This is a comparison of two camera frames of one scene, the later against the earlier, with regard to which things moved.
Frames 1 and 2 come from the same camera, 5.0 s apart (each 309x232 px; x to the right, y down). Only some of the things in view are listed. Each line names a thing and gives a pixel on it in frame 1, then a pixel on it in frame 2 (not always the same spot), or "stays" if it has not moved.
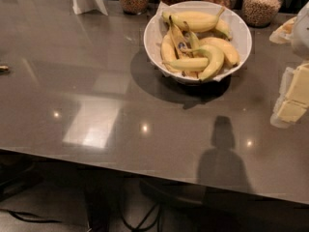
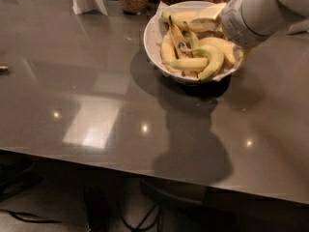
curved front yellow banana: x=215 y=59 stays
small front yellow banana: x=188 y=64 stays
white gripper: x=302 y=34 → x=238 y=23
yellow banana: x=194 y=21 stays
